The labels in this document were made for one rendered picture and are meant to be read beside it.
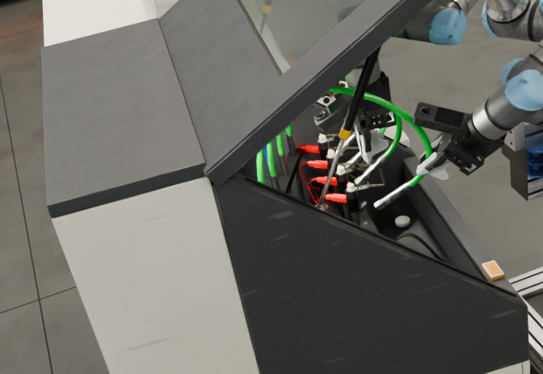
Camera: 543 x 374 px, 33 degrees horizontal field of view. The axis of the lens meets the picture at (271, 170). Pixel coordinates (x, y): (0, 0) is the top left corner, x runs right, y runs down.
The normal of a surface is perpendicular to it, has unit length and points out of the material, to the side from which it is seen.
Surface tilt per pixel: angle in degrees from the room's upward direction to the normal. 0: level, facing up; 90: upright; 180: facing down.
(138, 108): 0
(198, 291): 90
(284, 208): 90
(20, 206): 0
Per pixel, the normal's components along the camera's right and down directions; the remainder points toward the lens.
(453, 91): -0.18, -0.83
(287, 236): 0.22, 0.50
